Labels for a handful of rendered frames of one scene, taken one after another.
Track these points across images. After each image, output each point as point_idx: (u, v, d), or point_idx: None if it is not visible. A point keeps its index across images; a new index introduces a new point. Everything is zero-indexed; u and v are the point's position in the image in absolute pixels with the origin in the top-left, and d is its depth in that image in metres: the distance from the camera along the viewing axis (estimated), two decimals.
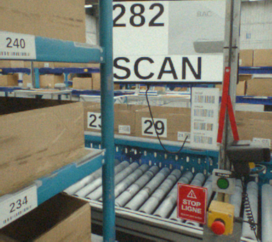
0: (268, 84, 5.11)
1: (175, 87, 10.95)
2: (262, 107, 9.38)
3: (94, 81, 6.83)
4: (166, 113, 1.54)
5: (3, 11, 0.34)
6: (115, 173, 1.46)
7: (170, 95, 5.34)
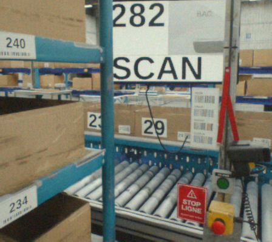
0: (268, 84, 5.11)
1: (175, 87, 10.95)
2: (262, 107, 9.38)
3: (94, 81, 6.83)
4: (166, 113, 1.54)
5: (3, 11, 0.34)
6: (115, 173, 1.46)
7: (170, 95, 5.34)
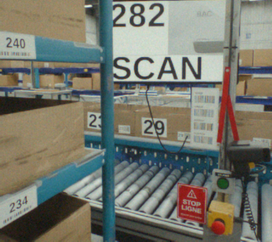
0: (268, 84, 5.11)
1: (175, 87, 10.95)
2: (262, 107, 9.38)
3: (94, 81, 6.83)
4: (166, 113, 1.54)
5: (3, 11, 0.34)
6: (115, 173, 1.46)
7: (170, 95, 5.34)
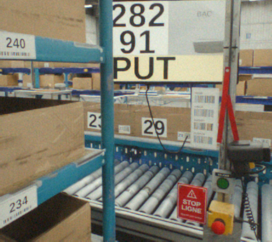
0: (268, 84, 5.11)
1: (175, 87, 10.95)
2: (262, 107, 9.38)
3: (94, 81, 6.83)
4: (166, 113, 1.54)
5: (3, 11, 0.34)
6: (115, 173, 1.46)
7: (170, 95, 5.34)
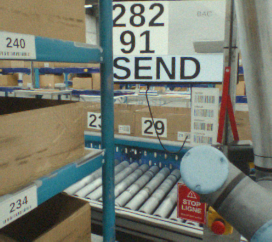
0: None
1: (175, 87, 10.95)
2: None
3: (94, 81, 6.83)
4: (166, 113, 1.54)
5: (3, 11, 0.34)
6: (115, 173, 1.46)
7: (170, 95, 5.34)
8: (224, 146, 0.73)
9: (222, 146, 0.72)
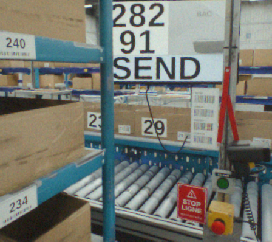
0: (268, 84, 5.11)
1: (175, 87, 10.95)
2: (262, 107, 9.38)
3: (94, 81, 6.83)
4: (166, 113, 1.54)
5: (3, 11, 0.34)
6: (115, 173, 1.46)
7: (170, 95, 5.34)
8: None
9: None
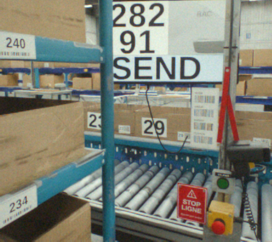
0: (268, 84, 5.11)
1: (175, 87, 10.95)
2: (262, 107, 9.38)
3: (94, 81, 6.83)
4: (166, 113, 1.54)
5: (3, 11, 0.34)
6: (115, 173, 1.46)
7: (170, 95, 5.34)
8: None
9: None
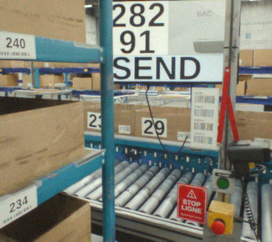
0: (268, 84, 5.11)
1: (175, 87, 10.95)
2: (262, 107, 9.38)
3: (94, 81, 6.83)
4: (166, 113, 1.54)
5: (3, 11, 0.34)
6: (115, 173, 1.46)
7: (170, 95, 5.34)
8: None
9: None
